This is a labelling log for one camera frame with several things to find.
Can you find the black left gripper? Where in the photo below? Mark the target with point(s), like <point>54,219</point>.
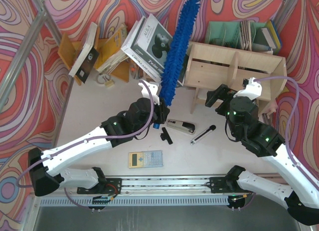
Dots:
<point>162,111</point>

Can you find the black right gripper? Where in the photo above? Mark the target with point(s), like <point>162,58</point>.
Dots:
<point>223,99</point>

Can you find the blue microfiber duster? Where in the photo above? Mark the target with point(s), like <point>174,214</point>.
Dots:
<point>178,48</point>

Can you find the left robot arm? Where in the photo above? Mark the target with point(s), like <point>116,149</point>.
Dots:
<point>50,170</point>

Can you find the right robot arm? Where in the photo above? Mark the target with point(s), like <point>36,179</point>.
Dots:
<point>300,195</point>

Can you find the light wooden bookshelf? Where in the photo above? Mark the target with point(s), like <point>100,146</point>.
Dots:
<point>209,66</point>

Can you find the black plastic clip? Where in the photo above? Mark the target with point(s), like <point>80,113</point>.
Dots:
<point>165,136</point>

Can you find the silver black stapler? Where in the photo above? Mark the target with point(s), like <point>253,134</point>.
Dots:
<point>182,126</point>

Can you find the white utility knife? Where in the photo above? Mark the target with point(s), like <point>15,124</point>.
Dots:
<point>203,134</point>

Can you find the pens cup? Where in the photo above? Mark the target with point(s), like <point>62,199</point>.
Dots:
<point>135,71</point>

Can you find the yellow grey calculator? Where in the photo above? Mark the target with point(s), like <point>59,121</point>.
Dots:
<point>146,159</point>

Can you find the pink figurine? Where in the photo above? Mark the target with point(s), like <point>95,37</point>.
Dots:
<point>272,108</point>

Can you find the teal desk organizer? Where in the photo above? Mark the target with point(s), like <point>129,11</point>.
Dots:
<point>244,35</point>

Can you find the white paperback book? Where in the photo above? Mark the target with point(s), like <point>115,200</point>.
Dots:
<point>127,48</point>

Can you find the Twins story book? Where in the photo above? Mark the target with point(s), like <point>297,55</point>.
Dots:
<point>153,43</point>

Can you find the yellow books stack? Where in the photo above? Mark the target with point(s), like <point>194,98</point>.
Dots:
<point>110,51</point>

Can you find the blue bound notebook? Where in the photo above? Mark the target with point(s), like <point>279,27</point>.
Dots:
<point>272,36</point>

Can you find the black cover book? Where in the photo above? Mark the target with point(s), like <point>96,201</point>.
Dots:
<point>86,55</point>

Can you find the yellow wooden book stand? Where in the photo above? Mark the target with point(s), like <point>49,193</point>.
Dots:
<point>67,50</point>

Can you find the black aluminium rail base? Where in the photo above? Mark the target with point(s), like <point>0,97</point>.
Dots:
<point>193,185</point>

